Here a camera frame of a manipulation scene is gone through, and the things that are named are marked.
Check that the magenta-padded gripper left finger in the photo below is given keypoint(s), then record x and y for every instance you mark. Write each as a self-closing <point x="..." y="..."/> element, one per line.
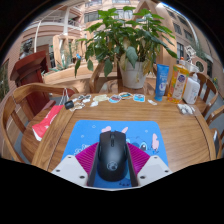
<point x="85" y="158"/>

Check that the small white sticker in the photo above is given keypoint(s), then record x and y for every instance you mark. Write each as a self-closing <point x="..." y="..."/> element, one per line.
<point x="86" y="98"/>

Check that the yellow liquid soap bottle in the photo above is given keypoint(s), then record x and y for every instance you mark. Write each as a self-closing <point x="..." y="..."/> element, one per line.
<point x="178" y="83"/>

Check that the small black charger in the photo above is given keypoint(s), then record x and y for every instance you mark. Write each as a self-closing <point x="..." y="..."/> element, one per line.
<point x="69" y="105"/>

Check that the white pump bottle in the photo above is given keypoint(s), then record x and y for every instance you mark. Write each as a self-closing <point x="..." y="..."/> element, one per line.
<point x="191" y="90"/>

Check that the light blue sticker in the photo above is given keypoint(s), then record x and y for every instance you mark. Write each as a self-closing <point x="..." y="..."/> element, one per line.
<point x="139" y="97"/>

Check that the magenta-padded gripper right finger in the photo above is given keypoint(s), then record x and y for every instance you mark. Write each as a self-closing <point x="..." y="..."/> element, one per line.
<point x="140" y="160"/>

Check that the black computer mouse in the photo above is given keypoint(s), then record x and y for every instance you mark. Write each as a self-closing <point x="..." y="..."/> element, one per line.
<point x="112" y="156"/>

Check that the blue tube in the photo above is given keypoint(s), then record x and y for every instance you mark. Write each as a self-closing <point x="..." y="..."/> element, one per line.
<point x="161" y="83"/>

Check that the red wooden pedestal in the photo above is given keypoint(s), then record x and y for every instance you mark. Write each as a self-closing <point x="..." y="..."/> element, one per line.
<point x="31" y="75"/>

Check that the dark bust statue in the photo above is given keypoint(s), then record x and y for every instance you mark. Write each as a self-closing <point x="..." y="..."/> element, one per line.
<point x="27" y="48"/>

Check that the long wooden planter box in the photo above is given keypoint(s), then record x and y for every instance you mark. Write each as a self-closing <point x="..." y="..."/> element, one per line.
<point x="66" y="75"/>

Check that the green plant in white pot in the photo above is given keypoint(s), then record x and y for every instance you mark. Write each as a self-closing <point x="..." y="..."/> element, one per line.
<point x="130" y="36"/>

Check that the wooden armchair with red bag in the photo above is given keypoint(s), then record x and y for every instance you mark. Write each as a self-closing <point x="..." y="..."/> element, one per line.
<point x="10" y="116"/>

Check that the oval picture sticker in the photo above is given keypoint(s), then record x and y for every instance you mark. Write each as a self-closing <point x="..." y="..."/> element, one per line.
<point x="115" y="98"/>
<point x="126" y="96"/>

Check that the blue cartoon mouse pad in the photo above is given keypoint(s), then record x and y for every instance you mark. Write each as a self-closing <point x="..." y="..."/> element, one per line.
<point x="83" y="133"/>

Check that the white crumpled wrapper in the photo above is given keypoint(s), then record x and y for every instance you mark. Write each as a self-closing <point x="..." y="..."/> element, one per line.
<point x="186" y="108"/>

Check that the pale yellow sticker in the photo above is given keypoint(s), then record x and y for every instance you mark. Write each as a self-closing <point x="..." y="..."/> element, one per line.
<point x="100" y="97"/>

